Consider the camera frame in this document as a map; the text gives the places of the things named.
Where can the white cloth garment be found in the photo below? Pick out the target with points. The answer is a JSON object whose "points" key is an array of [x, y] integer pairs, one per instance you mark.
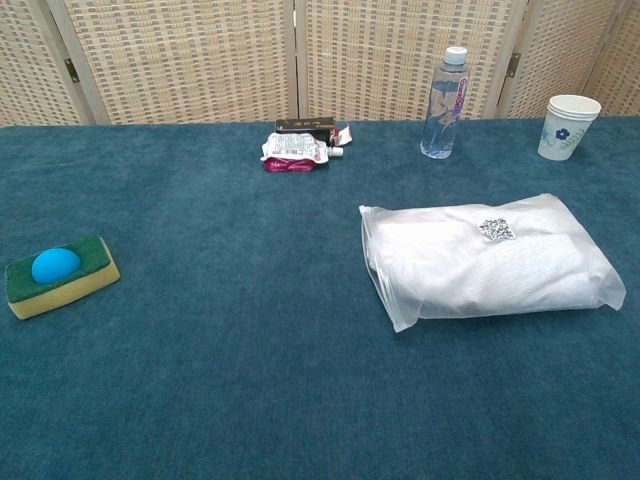
{"points": [[490, 275]]}

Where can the white translucent plastic zip bag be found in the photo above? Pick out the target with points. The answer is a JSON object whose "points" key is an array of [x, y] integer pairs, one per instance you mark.
{"points": [[575, 220]]}

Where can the white and red drink pouch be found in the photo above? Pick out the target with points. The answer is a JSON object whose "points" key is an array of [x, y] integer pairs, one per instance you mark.
{"points": [[292, 147]]}

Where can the small red white packet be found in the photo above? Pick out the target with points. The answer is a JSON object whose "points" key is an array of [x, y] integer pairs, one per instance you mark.
{"points": [[343, 134]]}

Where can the black rectangular box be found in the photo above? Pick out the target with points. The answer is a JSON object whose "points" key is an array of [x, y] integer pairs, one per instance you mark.
{"points": [[302, 124]]}

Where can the blue table cover cloth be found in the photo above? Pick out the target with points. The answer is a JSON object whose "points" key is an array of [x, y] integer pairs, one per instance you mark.
{"points": [[225, 350]]}

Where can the clear plastic water bottle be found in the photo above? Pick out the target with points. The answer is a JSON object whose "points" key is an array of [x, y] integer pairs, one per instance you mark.
{"points": [[442, 110]]}

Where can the woven folding screen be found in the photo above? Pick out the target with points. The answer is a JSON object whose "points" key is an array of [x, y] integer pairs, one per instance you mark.
{"points": [[190, 55]]}

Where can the green and yellow sponge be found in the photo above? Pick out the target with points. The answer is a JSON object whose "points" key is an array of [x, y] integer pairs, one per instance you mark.
{"points": [[75, 287]]}

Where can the flower print paper cup stack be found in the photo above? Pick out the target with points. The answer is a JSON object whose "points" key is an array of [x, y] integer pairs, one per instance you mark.
{"points": [[562, 132]]}

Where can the blue rubber ball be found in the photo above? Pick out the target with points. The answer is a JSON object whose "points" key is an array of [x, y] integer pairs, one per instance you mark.
{"points": [[55, 266]]}

